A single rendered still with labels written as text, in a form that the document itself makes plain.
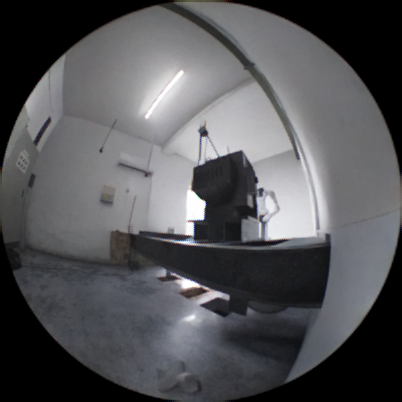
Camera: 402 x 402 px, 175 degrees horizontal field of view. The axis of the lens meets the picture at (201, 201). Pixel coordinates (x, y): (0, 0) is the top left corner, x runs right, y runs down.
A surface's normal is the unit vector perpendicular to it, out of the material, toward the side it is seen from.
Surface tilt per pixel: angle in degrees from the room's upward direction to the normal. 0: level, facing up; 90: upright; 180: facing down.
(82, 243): 90
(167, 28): 180
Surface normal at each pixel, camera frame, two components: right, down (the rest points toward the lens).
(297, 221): -0.73, -0.20
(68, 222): 0.68, -0.17
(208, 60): -0.04, 0.96
